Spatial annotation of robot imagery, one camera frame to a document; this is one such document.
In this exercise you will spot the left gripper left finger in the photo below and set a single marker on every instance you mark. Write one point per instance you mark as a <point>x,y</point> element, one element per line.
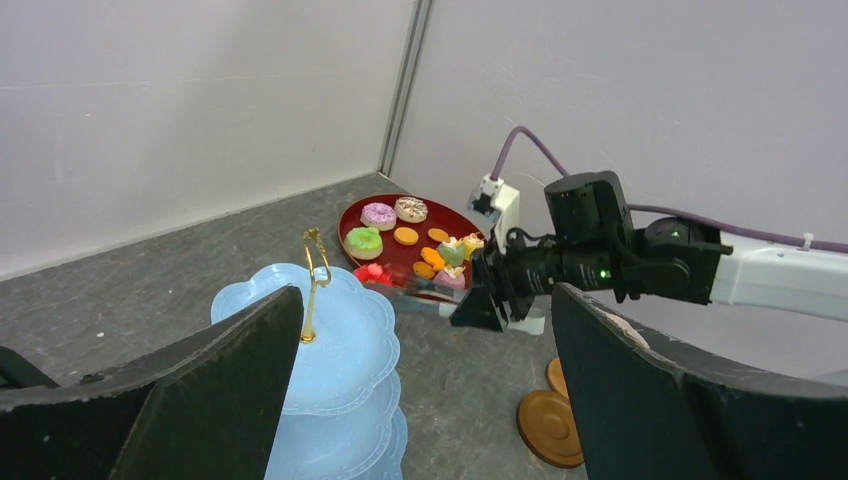
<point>204,407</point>

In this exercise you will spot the orange round cookie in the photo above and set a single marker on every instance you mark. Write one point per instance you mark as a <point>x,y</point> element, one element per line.
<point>405,236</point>

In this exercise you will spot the red frosted donut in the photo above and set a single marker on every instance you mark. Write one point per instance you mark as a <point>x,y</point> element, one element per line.
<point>374,273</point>

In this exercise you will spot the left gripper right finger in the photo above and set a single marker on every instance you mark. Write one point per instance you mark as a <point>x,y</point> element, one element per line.
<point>650,406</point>

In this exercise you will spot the light wooden coaster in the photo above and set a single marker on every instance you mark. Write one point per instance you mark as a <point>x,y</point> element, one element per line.
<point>555,377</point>

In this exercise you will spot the blue three-tier cake stand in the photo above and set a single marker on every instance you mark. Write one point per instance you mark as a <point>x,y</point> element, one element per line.
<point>341,417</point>

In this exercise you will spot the yellow cupcake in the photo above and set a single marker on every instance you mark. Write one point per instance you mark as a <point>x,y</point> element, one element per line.
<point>471,243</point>

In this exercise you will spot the pink frosted donut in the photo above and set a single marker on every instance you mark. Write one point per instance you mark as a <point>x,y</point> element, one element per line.
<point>378,215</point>

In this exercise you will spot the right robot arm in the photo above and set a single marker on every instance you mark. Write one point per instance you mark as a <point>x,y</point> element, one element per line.
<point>596,247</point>

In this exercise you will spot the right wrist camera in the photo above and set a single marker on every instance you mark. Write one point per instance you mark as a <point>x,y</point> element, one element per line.
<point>500,204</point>

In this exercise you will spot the green cupcake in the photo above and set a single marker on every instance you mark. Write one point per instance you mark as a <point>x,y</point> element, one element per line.
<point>452,251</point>

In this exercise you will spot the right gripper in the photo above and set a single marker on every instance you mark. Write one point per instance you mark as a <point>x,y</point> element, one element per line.
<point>504,287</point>

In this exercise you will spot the green frosted donut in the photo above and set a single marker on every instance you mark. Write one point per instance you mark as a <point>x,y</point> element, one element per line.
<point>363,243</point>

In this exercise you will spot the dark wooden coaster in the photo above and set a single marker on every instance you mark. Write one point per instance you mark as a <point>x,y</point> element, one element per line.
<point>546,424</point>

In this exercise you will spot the white sprinkled donut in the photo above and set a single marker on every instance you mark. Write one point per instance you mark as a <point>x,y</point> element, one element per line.
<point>411,209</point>

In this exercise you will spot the small orange cookie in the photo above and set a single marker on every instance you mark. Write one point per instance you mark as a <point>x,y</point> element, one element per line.
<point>438,235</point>

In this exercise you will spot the red round tray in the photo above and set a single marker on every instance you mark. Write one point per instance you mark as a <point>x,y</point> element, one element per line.
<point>402,257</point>

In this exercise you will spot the pink cupcake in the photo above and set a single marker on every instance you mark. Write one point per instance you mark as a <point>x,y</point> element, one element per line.
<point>451,277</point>

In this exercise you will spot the metal tongs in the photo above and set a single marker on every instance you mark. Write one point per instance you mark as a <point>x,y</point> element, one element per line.
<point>427,297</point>

